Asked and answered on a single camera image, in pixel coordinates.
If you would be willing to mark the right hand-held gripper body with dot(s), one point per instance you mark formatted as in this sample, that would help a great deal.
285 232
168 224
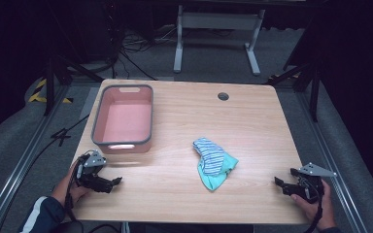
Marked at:
307 184

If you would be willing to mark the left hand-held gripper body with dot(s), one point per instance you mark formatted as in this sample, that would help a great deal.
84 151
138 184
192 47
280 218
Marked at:
92 174

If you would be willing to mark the pink basket with grey rim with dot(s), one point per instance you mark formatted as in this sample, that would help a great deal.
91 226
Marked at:
123 119

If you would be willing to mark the teal and striped small garment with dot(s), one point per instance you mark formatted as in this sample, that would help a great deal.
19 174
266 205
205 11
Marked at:
215 163

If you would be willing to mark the person's left hand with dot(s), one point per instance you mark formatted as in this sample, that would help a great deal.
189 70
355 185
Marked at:
73 189

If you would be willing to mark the person's right hand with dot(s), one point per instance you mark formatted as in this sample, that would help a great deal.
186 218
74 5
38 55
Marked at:
320 210

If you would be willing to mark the black tape cross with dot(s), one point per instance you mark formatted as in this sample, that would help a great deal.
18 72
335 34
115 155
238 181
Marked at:
61 136

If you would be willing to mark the black metal stand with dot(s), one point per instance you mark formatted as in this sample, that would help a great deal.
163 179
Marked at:
50 84
314 87

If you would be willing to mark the yellow black floor tape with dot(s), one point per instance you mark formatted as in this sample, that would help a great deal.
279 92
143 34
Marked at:
40 90

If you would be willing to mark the grey metal floor rail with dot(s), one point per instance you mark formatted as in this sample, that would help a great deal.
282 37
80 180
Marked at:
330 155
16 171

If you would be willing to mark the white metal desk frame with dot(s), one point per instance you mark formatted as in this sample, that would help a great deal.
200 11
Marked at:
218 21

